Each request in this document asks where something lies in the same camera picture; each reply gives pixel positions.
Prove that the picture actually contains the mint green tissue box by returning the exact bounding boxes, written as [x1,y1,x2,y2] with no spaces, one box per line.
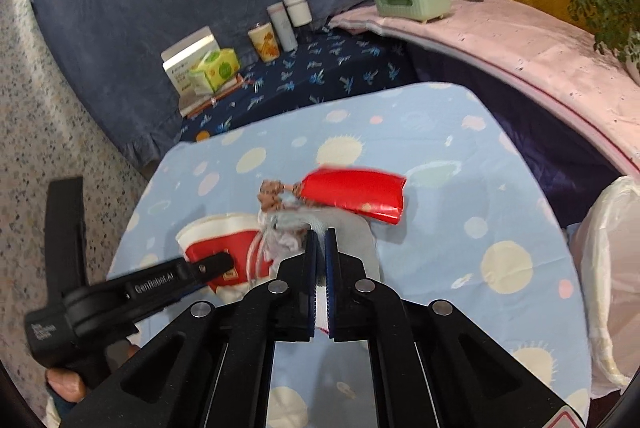
[371,0,451,24]

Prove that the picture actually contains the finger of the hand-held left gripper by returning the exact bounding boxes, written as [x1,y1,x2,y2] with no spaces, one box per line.
[180,253,236,297]

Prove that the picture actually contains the dark purple cloth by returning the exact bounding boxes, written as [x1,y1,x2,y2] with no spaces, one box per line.
[405,40,626,229]

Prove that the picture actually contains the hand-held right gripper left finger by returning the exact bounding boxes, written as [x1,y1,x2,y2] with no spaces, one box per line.
[60,229,321,428]

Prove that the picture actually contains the navy printed cloth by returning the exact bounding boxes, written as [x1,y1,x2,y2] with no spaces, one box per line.
[180,25,418,143]

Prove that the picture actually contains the red white paper cup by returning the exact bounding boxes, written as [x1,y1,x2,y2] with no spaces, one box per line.
[175,213,276,293]

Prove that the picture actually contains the white cylindrical bottles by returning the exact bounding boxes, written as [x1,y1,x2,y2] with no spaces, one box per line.
[266,2,298,52]

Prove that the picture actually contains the pink cloth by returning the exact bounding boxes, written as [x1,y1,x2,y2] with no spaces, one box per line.
[327,0,640,179]

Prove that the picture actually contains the brown crumpled scrap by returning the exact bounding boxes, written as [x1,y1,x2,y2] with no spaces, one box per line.
[256,179,301,213]

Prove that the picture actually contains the bin with white bag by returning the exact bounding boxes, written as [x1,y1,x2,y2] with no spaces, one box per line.
[570,175,640,404]

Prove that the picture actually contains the person's left hand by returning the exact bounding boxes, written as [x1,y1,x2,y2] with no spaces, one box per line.
[45,367,88,405]

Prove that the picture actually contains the light blue printed tablecloth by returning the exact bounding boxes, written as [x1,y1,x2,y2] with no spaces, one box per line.
[107,82,593,428]

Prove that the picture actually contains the printed paper cup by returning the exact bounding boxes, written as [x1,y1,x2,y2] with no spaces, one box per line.
[247,22,281,62]

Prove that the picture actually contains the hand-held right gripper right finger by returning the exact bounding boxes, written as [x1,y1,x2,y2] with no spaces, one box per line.
[324,228,588,428]

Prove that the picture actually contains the green tissue pack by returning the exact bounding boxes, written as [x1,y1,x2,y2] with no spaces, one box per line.
[189,48,241,92]

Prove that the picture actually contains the red snack bag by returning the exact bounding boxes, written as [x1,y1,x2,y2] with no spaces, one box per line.
[295,165,407,226]

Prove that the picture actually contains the white jar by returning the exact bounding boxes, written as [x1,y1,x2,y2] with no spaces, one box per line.
[282,0,313,27]

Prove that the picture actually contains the white silver carton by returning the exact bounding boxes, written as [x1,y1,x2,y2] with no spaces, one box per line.
[161,26,221,101]

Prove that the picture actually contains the brown thin book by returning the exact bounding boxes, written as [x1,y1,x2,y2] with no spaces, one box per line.
[179,75,246,119]

